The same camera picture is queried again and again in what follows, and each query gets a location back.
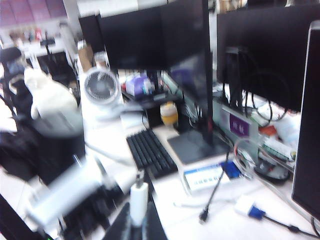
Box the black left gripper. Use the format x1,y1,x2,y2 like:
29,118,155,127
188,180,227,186
59,184,131,240

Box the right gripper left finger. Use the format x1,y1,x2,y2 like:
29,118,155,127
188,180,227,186
102,201,134,240

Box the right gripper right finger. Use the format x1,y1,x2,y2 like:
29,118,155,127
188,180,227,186
143,199,168,240

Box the white blue medicine box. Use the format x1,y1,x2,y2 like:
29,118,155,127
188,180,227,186
182,159,242,197

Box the black keyboard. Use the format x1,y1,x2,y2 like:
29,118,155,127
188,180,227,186
126,128,179,180

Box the white VGA adapter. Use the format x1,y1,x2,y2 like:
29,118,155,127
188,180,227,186
173,193,253,218

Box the black desk shelf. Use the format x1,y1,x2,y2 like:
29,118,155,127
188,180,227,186
122,92,183,128

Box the white plush toy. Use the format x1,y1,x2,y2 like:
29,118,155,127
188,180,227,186
23,67,79,121

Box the black computer mouse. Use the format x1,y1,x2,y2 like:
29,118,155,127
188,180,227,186
253,157,291,182

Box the white desk fan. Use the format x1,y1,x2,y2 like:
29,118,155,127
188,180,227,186
83,68,121,116

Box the purple acrylic nameplate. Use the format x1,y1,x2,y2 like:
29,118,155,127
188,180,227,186
219,104,261,151

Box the purple white tissue box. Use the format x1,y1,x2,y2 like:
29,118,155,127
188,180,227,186
124,74,156,97

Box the green white box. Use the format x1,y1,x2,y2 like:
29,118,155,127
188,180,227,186
259,137,297,161

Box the white tube blue print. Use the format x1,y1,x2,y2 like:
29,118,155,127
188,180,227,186
273,116,302,151

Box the wide black monitor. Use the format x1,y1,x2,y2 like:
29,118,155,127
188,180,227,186
98,4,208,73

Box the black AOC monitor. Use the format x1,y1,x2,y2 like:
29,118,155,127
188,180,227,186
291,19,320,222

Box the black HDMI cable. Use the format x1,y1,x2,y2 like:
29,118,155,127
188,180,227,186
198,152,231,225

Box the black cable blue VGA plug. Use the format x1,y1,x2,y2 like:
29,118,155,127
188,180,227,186
247,203,320,240

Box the black monitor with cables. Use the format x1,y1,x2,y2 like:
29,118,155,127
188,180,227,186
216,3,312,113

